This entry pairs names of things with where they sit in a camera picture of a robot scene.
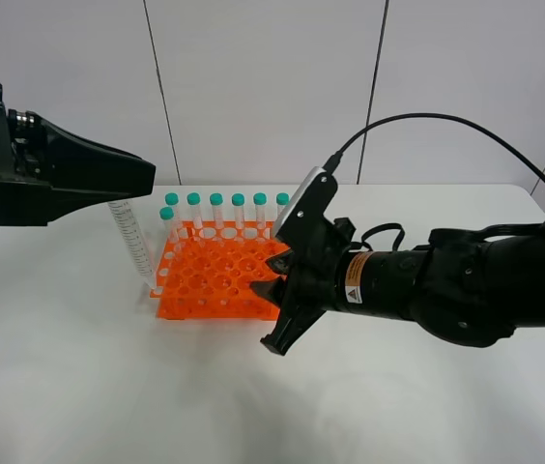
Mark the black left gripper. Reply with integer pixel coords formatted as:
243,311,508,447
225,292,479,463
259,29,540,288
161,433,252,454
0,84,156,226

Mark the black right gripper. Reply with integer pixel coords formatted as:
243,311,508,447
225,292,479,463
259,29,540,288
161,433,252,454
249,217,355,356

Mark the test tube with teal cap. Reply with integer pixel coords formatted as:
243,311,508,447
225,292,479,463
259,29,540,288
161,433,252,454
107,200,157,289

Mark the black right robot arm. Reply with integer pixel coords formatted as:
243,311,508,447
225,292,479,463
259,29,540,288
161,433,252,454
250,218,545,355

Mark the orange test tube rack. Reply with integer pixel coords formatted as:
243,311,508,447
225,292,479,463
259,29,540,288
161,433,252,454
150,220,287,321

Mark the rack tube far right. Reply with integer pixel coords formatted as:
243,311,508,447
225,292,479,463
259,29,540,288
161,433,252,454
275,192,290,221

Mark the rack tube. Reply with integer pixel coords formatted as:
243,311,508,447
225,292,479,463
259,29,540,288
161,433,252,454
159,206,182,251
210,192,224,237
275,192,290,221
165,192,184,235
231,193,244,237
186,192,203,239
253,192,267,239

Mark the rack tube front left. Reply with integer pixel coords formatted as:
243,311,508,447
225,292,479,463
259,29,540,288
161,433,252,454
159,206,182,251

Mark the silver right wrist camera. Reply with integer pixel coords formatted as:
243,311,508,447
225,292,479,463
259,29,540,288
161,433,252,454
272,167,338,241

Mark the black camera cable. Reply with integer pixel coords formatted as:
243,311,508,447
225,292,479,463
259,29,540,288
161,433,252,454
325,113,545,218

